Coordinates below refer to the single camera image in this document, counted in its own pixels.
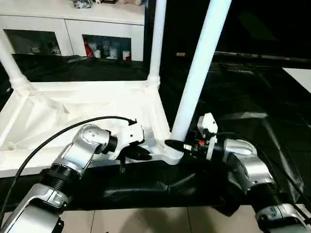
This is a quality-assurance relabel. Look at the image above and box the white flat board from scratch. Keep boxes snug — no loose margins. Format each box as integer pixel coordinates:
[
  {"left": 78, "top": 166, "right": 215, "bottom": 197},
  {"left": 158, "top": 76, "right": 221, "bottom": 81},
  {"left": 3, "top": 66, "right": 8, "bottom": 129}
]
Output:
[{"left": 283, "top": 67, "right": 311, "bottom": 95}]

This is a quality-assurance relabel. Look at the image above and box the black table mat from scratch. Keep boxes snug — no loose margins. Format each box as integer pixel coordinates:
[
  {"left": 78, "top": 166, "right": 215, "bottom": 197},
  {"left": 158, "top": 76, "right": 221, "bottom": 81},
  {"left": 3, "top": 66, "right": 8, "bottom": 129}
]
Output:
[{"left": 0, "top": 52, "right": 311, "bottom": 218}]

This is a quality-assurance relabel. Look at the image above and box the white plastic table leg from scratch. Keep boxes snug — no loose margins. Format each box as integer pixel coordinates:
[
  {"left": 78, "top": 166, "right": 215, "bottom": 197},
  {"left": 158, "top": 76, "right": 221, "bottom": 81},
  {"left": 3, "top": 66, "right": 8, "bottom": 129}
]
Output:
[
  {"left": 166, "top": 0, "right": 232, "bottom": 156},
  {"left": 147, "top": 0, "right": 168, "bottom": 88},
  {"left": 0, "top": 27, "right": 28, "bottom": 92}
]

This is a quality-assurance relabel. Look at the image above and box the black case with yellow label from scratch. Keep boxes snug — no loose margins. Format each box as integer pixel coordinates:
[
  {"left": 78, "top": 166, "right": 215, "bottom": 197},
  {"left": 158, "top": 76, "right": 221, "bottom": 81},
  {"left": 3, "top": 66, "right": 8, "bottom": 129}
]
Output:
[{"left": 143, "top": 0, "right": 217, "bottom": 61}]

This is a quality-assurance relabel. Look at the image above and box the white sideboard cabinet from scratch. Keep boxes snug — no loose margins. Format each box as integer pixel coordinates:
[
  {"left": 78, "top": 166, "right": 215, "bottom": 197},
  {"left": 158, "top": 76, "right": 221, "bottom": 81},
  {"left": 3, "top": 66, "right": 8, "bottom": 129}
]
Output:
[{"left": 0, "top": 0, "right": 146, "bottom": 62}]

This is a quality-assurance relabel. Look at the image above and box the grey metal bar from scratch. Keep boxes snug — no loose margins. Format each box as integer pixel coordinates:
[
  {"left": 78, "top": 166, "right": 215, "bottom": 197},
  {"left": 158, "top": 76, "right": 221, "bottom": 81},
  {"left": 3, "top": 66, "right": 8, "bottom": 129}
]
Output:
[{"left": 213, "top": 51, "right": 311, "bottom": 63}]

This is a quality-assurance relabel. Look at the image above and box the white plastic table top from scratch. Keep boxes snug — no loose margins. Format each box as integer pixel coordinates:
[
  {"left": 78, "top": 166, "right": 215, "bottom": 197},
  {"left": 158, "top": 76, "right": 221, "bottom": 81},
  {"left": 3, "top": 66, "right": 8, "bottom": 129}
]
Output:
[{"left": 0, "top": 75, "right": 186, "bottom": 178}]

